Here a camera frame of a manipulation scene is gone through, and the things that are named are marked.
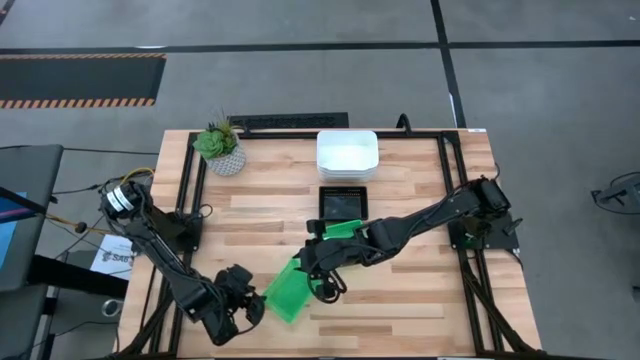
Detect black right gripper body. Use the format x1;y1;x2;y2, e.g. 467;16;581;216
298;234;374;275

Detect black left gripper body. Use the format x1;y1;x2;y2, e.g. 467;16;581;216
215;264;254;314

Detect black slotted plastic basket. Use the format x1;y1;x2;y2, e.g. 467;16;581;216
318;185;370;222

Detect white plastic basket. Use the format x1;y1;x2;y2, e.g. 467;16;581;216
316;129;380;183

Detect black ribbed floor panel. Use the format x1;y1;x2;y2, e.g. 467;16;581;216
227;111;350;130

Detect succulent in triangle-patterned pot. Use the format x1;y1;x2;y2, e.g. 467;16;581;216
192;112;248;177

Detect white printed paper sheet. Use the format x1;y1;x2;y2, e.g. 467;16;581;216
89;233;136;281

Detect black hazard-striped floor mat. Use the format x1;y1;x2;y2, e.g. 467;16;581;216
0;53;168;110

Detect black tripod stand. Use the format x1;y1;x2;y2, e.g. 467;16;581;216
589;171;640;217

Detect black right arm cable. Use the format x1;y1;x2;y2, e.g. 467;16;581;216
309;268;350;305

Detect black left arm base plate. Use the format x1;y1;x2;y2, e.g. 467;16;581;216
164;212;204;251

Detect black table frame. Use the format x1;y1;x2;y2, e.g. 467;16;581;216
117;127;546;359

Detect grey ring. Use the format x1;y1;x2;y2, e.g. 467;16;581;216
101;298;125;318

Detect yellow cable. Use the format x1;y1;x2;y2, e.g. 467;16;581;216
119;167;156;184

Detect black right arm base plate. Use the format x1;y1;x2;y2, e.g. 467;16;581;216
447;209;521;251

